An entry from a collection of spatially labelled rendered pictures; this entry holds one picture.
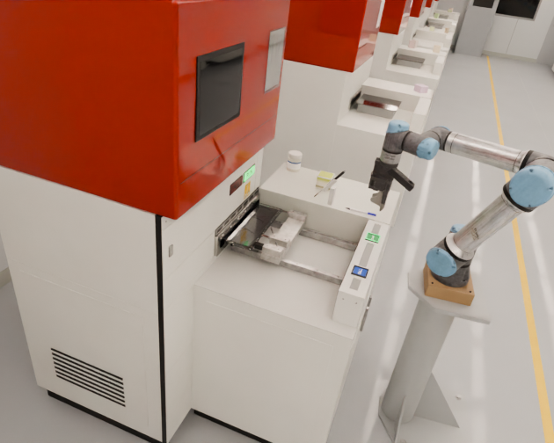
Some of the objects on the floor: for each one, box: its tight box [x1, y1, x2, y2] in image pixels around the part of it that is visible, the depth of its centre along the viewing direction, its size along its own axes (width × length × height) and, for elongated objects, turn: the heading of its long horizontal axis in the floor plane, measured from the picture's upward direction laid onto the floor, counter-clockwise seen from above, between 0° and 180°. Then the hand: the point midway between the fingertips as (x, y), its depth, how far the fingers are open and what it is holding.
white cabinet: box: [192, 220, 392, 443], centre depth 225 cm, size 64×96×82 cm, turn 149°
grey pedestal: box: [378, 265, 491, 443], centre depth 209 cm, size 51×44×82 cm
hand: (382, 208), depth 181 cm, fingers closed
